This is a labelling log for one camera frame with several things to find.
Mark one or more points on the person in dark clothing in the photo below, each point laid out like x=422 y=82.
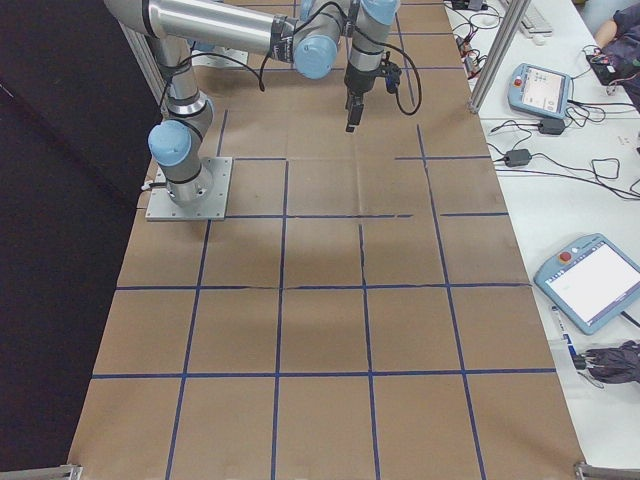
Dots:
x=627 y=45

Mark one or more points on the black power adapter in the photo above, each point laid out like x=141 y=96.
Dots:
x=552 y=126
x=517 y=157

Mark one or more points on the black frame cover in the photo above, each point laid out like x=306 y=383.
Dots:
x=60 y=200

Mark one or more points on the white keyboard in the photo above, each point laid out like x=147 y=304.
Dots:
x=536 y=17

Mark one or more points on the aluminium frame bar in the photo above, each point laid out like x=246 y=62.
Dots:
x=45 y=472
x=605 y=471

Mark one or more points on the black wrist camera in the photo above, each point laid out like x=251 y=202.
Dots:
x=392 y=77

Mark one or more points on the bare person forearm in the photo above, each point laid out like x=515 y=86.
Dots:
x=606 y=32

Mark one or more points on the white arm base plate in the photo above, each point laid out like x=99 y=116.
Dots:
x=220 y=200
x=225 y=56

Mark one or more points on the white computer mouse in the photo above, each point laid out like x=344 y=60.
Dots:
x=488 y=21
x=539 y=40

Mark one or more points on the dark folded umbrella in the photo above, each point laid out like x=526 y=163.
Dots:
x=612 y=361

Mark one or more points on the aluminium camera post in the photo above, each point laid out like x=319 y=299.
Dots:
x=495 y=55

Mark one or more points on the grey touchscreen teach pendant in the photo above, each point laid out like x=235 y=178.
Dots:
x=590 y=280
x=542 y=92

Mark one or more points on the aluminium V-frame post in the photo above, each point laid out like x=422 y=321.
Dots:
x=145 y=60

